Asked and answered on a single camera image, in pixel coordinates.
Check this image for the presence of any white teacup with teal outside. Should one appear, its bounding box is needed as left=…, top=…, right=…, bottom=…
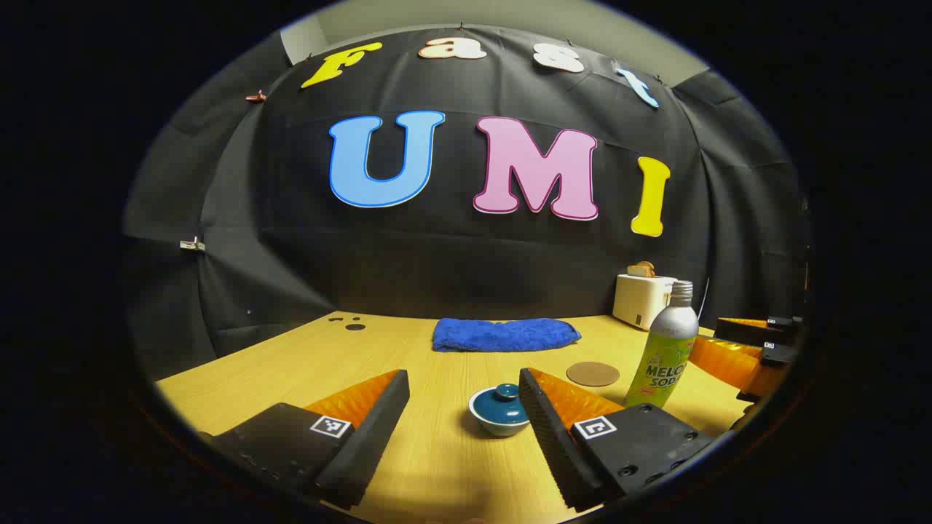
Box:
left=468, top=386, right=531, bottom=437

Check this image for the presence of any white toaster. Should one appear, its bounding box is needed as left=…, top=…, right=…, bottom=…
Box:
left=612, top=273, right=678, bottom=332

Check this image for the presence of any teal teacup lid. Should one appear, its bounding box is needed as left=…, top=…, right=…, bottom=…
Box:
left=473, top=384, right=529, bottom=426

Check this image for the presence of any silver water bottle green label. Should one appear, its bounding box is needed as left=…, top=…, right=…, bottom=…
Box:
left=624, top=280, right=700, bottom=408

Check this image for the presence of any brown round coaster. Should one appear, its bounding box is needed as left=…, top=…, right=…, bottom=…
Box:
left=566, top=362, right=621, bottom=388

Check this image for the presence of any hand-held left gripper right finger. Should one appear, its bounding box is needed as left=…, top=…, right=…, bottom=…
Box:
left=518, top=367, right=715, bottom=513

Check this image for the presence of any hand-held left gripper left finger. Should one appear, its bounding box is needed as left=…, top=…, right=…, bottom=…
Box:
left=210, top=368, right=411, bottom=510

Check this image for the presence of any blue towel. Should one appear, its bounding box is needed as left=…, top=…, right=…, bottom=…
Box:
left=432, top=317, right=582, bottom=354

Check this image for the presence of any black backdrop cloth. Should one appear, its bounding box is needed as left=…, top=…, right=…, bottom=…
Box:
left=124, top=25, right=813, bottom=379

